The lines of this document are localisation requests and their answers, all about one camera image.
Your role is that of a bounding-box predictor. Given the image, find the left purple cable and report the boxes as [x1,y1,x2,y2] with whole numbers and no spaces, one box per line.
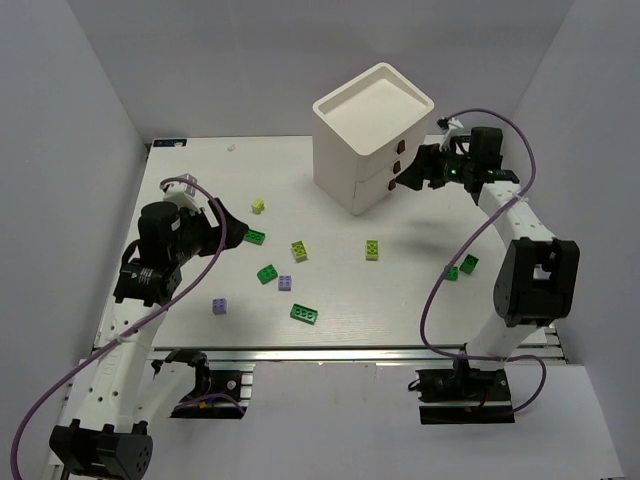
[10,177,247,480]

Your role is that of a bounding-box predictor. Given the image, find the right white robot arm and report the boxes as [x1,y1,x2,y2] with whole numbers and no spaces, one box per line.
[397,127,580,372]

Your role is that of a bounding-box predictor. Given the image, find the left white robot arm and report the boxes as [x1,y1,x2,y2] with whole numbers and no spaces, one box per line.
[49,194,248,479]

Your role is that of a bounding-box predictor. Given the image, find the small lime lego brick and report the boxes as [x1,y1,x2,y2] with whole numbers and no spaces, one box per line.
[251,198,265,215]

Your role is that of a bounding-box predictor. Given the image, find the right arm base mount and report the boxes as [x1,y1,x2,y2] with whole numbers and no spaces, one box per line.
[407,360,515,425]

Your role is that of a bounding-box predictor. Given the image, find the blue label sticker left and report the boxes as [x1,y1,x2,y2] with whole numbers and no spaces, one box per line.
[152,138,187,148]

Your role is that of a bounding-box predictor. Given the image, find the long green lego brick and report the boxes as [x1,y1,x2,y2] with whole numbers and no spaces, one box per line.
[290,303,318,325]

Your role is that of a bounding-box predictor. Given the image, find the purple lego brick centre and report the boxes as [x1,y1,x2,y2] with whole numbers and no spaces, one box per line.
[278,275,292,291]

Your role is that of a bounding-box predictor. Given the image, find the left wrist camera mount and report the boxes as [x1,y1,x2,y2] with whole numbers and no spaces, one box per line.
[161,173,200,212]

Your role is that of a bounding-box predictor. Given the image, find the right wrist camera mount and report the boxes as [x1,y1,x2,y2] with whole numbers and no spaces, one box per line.
[436,116,464,151]

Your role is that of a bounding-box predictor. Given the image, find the purple lego brick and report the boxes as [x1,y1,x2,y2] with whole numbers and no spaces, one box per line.
[212,298,227,315]
[278,275,292,291]

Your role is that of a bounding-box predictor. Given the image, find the green square lego brick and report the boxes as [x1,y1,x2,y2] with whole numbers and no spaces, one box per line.
[257,264,279,285]

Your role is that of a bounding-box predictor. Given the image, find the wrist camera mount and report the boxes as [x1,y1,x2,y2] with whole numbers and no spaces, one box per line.
[161,173,200,212]
[436,116,464,151]

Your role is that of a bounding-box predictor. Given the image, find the purple lego brick left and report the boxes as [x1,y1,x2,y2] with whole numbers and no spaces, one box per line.
[212,298,227,315]

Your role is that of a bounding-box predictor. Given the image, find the aluminium rail frame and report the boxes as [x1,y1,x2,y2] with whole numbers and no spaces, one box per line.
[47,319,569,480]

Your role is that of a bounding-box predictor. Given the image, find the green lego brick right rear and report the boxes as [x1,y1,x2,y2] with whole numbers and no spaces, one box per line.
[459,254,479,275]

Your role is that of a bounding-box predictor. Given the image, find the green lego near left gripper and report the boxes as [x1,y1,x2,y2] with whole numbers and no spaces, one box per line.
[244,229,266,246]

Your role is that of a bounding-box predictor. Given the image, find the green lego brick right front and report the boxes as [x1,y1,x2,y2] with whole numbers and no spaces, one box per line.
[445,266,458,281]

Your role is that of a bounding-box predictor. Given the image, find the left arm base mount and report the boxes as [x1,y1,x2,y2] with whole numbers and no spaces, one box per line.
[151,349,246,420]

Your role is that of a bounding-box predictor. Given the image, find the white three-drawer cabinet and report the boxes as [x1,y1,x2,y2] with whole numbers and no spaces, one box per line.
[312,63,434,216]

